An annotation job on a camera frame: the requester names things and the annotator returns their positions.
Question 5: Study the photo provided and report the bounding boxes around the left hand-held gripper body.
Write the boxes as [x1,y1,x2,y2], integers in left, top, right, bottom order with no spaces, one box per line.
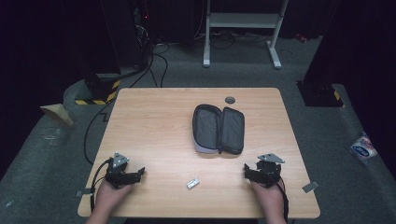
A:
[105,151,131,189]

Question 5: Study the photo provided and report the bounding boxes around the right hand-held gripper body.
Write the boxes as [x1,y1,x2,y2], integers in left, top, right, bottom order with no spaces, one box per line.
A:
[256,152,286,189]

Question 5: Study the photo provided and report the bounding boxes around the dark grey zipper pencil case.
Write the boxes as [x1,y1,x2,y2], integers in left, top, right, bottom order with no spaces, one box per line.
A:
[191,104,246,156]

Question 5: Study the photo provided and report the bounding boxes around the small silver rectangular item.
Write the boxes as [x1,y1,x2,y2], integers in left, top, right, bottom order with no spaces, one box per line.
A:
[186,177,201,190]

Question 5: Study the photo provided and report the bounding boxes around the person's left hand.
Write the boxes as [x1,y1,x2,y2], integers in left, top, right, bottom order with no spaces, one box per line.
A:
[93,179,134,216]

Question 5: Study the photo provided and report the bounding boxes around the person's right hand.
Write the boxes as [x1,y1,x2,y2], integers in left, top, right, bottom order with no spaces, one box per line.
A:
[250,180,286,218]

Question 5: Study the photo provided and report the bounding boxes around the grey tape strip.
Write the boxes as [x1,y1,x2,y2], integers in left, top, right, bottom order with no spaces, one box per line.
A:
[75,187,96,198]
[302,180,320,194]

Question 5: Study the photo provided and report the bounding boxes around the tan cardboard piece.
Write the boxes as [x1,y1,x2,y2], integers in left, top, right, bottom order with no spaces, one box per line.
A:
[39,103,75,127]

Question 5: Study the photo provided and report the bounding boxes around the black yellow striped base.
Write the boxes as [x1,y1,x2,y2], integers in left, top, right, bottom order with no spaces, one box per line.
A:
[296,80,346,108]
[74,73,122,106]

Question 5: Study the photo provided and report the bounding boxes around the white blue plastic packet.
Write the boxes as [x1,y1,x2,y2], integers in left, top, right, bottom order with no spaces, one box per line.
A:
[348,132,379,161]

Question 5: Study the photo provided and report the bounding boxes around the black computer tower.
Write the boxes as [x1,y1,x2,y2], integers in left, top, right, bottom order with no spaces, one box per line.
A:
[99,0,157,71]

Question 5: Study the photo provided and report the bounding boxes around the white metal stand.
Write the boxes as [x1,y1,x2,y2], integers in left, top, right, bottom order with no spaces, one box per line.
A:
[203,0,290,70]

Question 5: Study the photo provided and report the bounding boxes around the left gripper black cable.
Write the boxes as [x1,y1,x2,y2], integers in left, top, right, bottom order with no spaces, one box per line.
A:
[89,158,114,214]

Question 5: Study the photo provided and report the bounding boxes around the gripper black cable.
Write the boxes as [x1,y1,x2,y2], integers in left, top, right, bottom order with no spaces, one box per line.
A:
[277,175,290,223]
[89,158,114,214]

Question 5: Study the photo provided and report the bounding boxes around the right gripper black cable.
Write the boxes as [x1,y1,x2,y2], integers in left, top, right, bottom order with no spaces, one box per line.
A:
[277,175,290,223]

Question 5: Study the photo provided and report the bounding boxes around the long black floor cable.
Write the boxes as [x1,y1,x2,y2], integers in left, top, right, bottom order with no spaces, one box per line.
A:
[82,46,155,166]

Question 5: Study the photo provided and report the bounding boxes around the looped black floor cable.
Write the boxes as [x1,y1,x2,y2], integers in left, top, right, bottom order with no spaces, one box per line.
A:
[148,53,170,89]

